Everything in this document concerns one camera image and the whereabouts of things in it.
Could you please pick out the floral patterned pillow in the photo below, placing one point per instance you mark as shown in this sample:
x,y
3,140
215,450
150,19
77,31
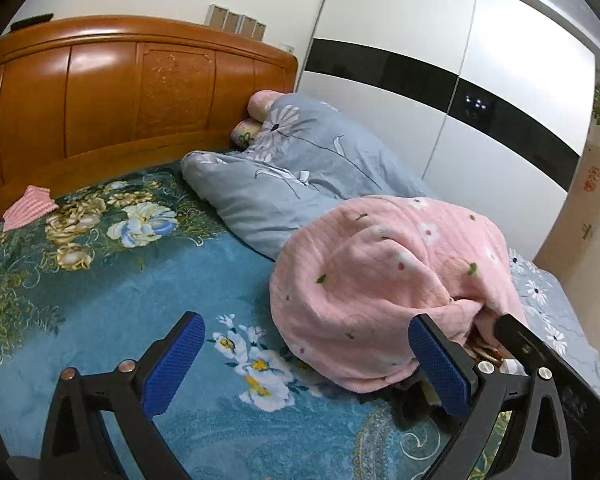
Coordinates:
x,y
242,134

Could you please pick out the grey floral quilt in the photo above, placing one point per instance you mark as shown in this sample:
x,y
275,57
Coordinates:
x,y
300,180

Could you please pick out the blue floral bed blanket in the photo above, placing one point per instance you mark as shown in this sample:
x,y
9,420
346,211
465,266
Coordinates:
x,y
105,285

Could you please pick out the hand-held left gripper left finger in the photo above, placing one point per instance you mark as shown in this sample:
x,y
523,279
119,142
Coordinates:
x,y
176,362

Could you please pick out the wooden headboard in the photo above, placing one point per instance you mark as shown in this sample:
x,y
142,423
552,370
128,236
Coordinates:
x,y
110,105

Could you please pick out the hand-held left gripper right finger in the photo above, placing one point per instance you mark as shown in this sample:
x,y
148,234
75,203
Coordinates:
x,y
439,365

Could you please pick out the cream patterned cloth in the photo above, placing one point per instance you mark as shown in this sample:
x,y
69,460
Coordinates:
x,y
481,349

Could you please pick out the pink pillow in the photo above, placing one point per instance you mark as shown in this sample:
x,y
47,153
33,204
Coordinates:
x,y
260,102

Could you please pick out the red wall sticker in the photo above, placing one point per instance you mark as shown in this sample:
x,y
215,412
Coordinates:
x,y
590,178

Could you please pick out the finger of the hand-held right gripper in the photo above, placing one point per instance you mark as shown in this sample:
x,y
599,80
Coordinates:
x,y
517,335

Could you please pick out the pink fleece floral garment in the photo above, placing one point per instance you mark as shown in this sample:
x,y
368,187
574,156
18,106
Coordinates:
x,y
380,280

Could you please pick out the black remote control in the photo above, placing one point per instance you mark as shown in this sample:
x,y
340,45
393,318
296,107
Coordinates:
x,y
31,21

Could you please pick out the wall socket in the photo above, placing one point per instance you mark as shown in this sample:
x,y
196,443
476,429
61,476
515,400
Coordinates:
x,y
288,49

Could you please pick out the white wardrobe with black stripe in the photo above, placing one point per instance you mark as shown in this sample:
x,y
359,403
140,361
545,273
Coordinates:
x,y
430,35

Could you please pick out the pink knitted cloth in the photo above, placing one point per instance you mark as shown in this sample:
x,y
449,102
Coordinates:
x,y
30,206

